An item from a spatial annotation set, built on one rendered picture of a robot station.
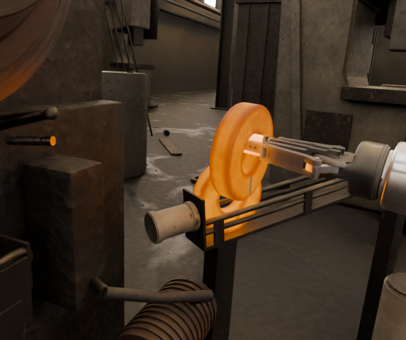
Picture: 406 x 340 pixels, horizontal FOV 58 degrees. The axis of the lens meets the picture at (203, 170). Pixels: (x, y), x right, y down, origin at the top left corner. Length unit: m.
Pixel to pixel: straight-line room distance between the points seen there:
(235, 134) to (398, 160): 0.21
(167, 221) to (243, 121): 0.24
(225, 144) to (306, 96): 2.44
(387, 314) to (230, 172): 0.55
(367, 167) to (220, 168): 0.19
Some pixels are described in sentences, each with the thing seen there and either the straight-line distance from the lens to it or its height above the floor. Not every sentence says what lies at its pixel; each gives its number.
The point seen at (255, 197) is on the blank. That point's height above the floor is 0.70.
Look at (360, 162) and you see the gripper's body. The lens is 0.49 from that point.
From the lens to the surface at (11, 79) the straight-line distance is 0.48.
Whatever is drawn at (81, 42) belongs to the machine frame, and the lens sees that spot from 0.80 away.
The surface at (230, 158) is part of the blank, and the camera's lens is 0.51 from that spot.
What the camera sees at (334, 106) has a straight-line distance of 2.87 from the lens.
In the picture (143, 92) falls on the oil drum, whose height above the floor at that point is 0.73.
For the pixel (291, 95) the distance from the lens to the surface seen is 2.98.
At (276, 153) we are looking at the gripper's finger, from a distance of 0.51.
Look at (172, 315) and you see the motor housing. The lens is 0.69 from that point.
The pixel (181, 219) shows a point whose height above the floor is 0.68.
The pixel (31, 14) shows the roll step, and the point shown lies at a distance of 0.48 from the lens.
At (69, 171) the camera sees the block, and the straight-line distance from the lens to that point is 0.56.
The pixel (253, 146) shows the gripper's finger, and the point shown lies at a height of 0.84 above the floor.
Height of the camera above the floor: 0.95
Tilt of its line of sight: 16 degrees down
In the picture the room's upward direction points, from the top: 3 degrees clockwise
